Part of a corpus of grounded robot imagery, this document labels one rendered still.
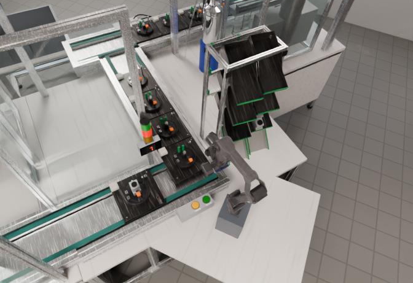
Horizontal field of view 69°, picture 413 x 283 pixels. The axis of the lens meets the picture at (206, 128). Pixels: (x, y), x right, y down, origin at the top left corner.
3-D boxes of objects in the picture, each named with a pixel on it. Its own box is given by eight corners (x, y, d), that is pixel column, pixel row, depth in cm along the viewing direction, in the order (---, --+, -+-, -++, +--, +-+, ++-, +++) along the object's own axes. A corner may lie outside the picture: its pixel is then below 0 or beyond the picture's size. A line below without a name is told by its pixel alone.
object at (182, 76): (306, 161, 204) (307, 158, 201) (85, 282, 154) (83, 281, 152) (203, 41, 272) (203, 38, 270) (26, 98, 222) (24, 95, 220)
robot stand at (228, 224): (237, 239, 168) (243, 228, 152) (214, 228, 171) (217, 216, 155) (245, 217, 176) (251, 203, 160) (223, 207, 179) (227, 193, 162)
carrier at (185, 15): (213, 21, 270) (214, 8, 260) (189, 28, 262) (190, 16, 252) (200, 7, 282) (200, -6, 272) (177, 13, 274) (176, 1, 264)
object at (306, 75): (313, 107, 343) (346, 46, 274) (232, 146, 306) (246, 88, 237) (276, 70, 376) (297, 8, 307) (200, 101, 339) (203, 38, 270)
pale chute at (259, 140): (265, 148, 190) (269, 149, 185) (247, 153, 186) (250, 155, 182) (258, 104, 184) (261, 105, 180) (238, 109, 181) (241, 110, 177)
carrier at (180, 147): (211, 166, 184) (212, 156, 174) (175, 183, 176) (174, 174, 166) (192, 137, 196) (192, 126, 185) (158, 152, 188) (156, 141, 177)
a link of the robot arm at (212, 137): (233, 140, 131) (217, 122, 136) (218, 149, 128) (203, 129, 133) (230, 154, 140) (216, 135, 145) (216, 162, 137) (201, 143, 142)
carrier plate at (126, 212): (166, 202, 169) (166, 201, 167) (125, 223, 161) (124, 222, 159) (148, 169, 180) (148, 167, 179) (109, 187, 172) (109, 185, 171)
